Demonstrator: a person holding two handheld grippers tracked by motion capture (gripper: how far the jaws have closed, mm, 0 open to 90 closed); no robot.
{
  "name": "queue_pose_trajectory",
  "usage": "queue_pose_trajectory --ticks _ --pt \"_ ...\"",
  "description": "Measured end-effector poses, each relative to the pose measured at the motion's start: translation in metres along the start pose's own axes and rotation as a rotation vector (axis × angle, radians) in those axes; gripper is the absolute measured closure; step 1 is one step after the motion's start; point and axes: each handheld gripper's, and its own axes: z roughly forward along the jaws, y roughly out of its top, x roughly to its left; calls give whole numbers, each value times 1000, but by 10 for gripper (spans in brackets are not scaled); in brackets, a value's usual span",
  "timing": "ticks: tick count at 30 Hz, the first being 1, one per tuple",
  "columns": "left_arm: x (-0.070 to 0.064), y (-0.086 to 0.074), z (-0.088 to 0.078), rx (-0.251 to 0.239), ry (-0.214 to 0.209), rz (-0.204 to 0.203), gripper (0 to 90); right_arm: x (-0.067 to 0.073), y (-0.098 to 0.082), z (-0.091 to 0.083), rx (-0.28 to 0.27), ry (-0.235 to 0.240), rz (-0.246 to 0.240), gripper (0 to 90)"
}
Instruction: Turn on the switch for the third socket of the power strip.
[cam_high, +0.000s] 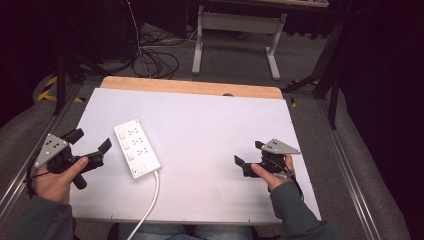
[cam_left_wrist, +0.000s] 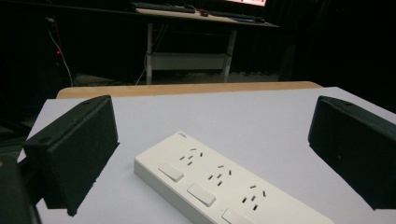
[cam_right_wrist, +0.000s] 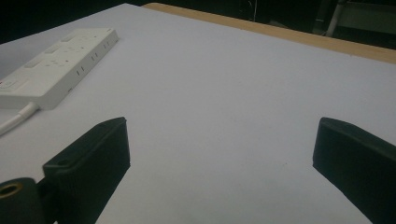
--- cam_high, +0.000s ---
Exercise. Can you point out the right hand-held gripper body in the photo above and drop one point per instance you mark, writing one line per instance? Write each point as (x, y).
(279, 147)

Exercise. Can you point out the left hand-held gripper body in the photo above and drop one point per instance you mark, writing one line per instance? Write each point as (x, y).
(50, 148)

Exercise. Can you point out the person's right hand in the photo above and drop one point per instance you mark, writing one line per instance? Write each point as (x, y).
(271, 180)

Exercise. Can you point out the person's left hand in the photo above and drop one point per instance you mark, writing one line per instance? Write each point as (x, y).
(55, 185)

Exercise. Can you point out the white power strip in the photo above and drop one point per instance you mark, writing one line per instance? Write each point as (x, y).
(136, 148)

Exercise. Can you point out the yellow black floor tape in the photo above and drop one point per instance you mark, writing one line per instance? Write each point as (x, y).
(48, 90)

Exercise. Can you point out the black metal stand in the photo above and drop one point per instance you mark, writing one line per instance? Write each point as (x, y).
(63, 63)
(328, 70)

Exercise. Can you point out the person's legs in jeans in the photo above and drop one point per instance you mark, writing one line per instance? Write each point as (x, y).
(186, 232)

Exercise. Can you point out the aluminium rail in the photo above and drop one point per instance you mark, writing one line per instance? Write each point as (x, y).
(26, 166)
(350, 173)

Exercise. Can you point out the white metal desk frame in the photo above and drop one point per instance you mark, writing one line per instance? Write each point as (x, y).
(237, 23)

